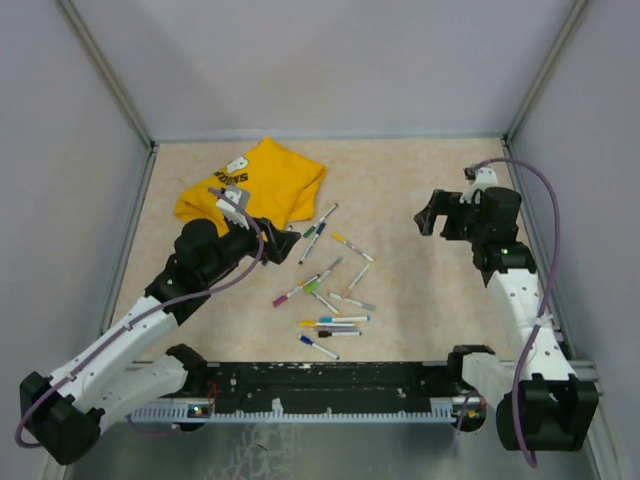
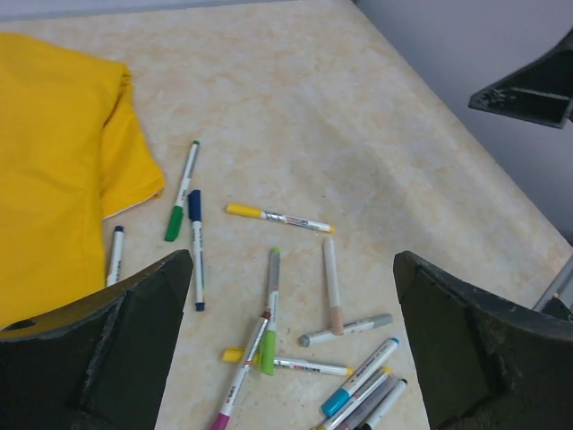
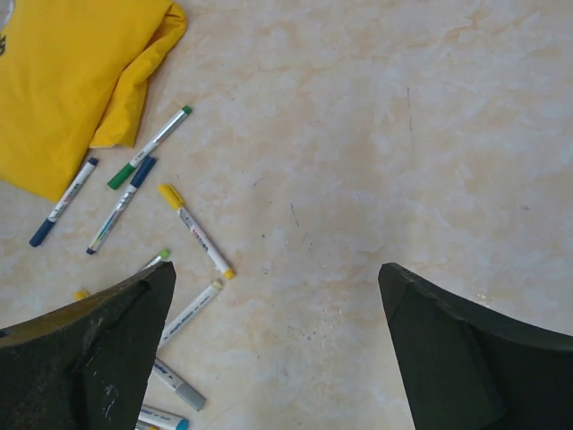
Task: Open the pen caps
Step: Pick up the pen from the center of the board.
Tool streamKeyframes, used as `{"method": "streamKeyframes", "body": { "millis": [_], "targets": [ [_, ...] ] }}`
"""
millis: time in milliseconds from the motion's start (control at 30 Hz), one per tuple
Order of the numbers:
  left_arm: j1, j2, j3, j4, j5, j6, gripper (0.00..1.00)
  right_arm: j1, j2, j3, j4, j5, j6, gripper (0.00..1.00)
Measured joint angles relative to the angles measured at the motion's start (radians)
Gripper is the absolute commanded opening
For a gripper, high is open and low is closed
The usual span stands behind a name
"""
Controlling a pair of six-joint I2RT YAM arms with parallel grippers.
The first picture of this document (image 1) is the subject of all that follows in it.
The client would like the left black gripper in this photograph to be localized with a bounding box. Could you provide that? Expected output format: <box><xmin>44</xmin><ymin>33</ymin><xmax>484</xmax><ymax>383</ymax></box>
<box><xmin>202</xmin><ymin>211</ymin><xmax>300</xmax><ymax>285</ymax></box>

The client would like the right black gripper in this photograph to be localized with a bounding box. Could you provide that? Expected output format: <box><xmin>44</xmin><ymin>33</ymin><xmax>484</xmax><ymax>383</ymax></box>
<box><xmin>415</xmin><ymin>189</ymin><xmax>488</xmax><ymax>245</ymax></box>

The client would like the yellow cap rainbow marker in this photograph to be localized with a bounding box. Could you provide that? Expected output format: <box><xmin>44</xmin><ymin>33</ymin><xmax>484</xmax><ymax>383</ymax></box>
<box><xmin>332</xmin><ymin>232</ymin><xmax>375</xmax><ymax>263</ymax></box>

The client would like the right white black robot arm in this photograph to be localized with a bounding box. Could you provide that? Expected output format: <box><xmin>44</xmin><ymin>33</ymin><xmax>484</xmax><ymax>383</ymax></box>
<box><xmin>414</xmin><ymin>187</ymin><xmax>599</xmax><ymax>452</ymax></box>

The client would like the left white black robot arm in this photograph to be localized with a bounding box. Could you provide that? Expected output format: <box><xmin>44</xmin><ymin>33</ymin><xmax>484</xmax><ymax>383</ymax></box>
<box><xmin>17</xmin><ymin>218</ymin><xmax>301</xmax><ymax>466</ymax></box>

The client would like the navy cap rainbow marker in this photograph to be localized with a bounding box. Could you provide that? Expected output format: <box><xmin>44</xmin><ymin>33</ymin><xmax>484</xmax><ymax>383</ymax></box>
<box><xmin>298</xmin><ymin>222</ymin><xmax>326</xmax><ymax>265</ymax></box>

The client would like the lime green cap marker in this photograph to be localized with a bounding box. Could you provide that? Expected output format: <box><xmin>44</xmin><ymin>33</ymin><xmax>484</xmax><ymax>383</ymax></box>
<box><xmin>305</xmin><ymin>257</ymin><xmax>343</xmax><ymax>293</ymax></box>

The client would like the yellow printed t-shirt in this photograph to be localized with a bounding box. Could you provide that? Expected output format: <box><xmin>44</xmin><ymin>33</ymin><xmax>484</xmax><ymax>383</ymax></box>
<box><xmin>174</xmin><ymin>137</ymin><xmax>327</xmax><ymax>236</ymax></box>

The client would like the yellow cap silver marker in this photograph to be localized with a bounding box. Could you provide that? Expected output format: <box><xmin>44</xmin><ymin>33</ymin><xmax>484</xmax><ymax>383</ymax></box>
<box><xmin>298</xmin><ymin>322</ymin><xmax>356</xmax><ymax>330</ymax></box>

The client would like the blue cap whiteboard marker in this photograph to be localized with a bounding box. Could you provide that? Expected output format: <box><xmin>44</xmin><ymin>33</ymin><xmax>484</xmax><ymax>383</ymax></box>
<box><xmin>298</xmin><ymin>334</ymin><xmax>340</xmax><ymax>360</ymax></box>

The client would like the black cap marker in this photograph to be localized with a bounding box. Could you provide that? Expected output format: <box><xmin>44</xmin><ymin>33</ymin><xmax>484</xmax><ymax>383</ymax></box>
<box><xmin>317</xmin><ymin>330</ymin><xmax>362</xmax><ymax>338</ymax></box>

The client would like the cyan cap marker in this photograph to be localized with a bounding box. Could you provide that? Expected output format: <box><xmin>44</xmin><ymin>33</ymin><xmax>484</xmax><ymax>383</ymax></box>
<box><xmin>318</xmin><ymin>315</ymin><xmax>371</xmax><ymax>324</ymax></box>

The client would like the grey cap marker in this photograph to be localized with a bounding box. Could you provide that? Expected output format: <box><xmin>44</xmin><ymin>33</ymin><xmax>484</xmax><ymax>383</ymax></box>
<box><xmin>329</xmin><ymin>292</ymin><xmax>376</xmax><ymax>311</ymax></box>

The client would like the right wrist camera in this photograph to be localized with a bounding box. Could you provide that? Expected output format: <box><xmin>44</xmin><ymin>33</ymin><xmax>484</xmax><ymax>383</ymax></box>
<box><xmin>460</xmin><ymin>166</ymin><xmax>498</xmax><ymax>204</ymax></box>

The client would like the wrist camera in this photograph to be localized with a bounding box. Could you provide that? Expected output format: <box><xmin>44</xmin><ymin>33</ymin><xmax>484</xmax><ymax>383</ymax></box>
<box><xmin>460</xmin><ymin>166</ymin><xmax>498</xmax><ymax>204</ymax></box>
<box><xmin>216</xmin><ymin>186</ymin><xmax>250</xmax><ymax>230</ymax></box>

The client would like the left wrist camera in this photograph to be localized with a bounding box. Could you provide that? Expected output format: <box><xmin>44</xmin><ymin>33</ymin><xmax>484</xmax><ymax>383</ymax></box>
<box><xmin>216</xmin><ymin>186</ymin><xmax>250</xmax><ymax>230</ymax></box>

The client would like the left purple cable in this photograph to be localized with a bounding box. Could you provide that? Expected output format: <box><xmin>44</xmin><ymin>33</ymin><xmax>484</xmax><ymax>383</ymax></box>
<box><xmin>13</xmin><ymin>187</ymin><xmax>266</xmax><ymax>449</ymax></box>

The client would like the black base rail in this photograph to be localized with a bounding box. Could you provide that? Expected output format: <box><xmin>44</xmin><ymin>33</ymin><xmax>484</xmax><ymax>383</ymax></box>
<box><xmin>138</xmin><ymin>362</ymin><xmax>488</xmax><ymax>432</ymax></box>

